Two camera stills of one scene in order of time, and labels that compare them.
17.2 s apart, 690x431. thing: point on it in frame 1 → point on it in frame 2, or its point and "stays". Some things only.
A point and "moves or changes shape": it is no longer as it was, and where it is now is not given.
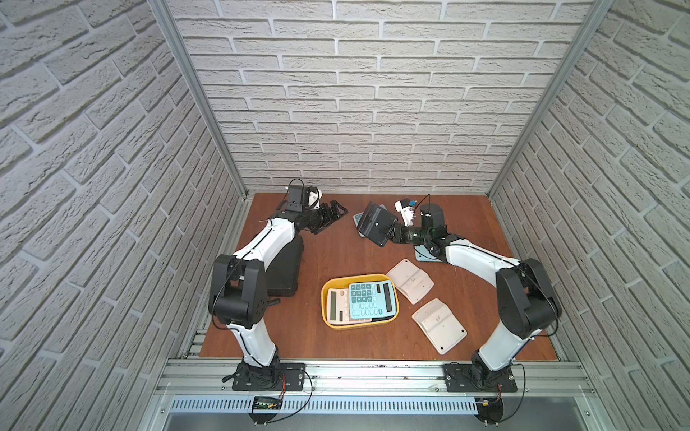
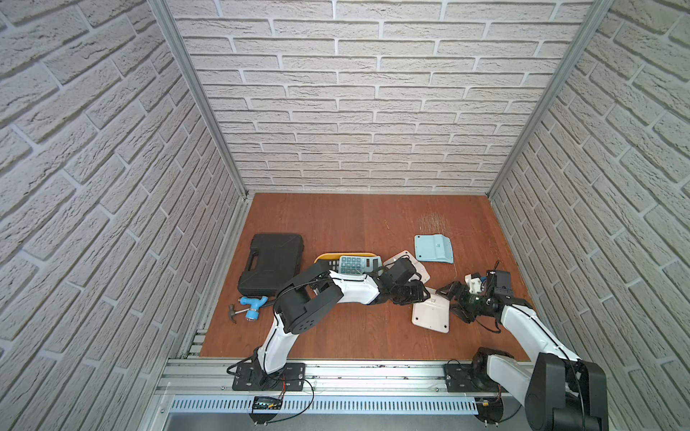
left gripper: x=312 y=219 → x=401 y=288
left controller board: x=267 y=403 stays
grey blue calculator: x=358 y=216 → x=359 y=264
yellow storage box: x=344 y=283 moves or changes shape
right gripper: x=402 y=230 → x=461 y=312
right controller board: x=490 y=409 stays
